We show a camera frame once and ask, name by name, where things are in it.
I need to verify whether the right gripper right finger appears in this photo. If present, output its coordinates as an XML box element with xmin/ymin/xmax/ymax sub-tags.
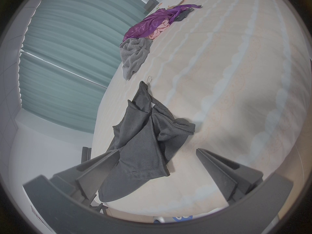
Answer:
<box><xmin>196</xmin><ymin>148</ymin><xmax>263</xmax><ymax>201</ymax></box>

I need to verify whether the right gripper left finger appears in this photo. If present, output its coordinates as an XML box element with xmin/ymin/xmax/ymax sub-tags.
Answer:
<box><xmin>52</xmin><ymin>150</ymin><xmax>120</xmax><ymax>199</ymax></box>

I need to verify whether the black T-shirt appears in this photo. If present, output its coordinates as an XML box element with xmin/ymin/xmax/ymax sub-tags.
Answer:
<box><xmin>98</xmin><ymin>81</ymin><xmax>196</xmax><ymax>202</ymax></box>

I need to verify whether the bed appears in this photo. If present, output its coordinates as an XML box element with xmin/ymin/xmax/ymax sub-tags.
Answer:
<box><xmin>92</xmin><ymin>0</ymin><xmax>312</xmax><ymax>216</ymax></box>

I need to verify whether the pile of clothes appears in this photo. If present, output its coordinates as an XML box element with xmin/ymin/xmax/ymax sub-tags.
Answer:
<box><xmin>119</xmin><ymin>3</ymin><xmax>203</xmax><ymax>80</ymax></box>

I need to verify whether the black chest of drawers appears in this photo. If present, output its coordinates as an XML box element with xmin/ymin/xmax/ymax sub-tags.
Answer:
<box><xmin>81</xmin><ymin>146</ymin><xmax>92</xmax><ymax>163</ymax></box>

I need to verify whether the blue-green curtain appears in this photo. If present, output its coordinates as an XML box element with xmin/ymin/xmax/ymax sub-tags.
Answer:
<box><xmin>21</xmin><ymin>0</ymin><xmax>157</xmax><ymax>88</ymax></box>
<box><xmin>18</xmin><ymin>52</ymin><xmax>108</xmax><ymax>134</ymax></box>

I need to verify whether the grey bedside table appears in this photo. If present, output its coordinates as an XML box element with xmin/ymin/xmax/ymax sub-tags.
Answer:
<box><xmin>143</xmin><ymin>0</ymin><xmax>159</xmax><ymax>14</ymax></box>

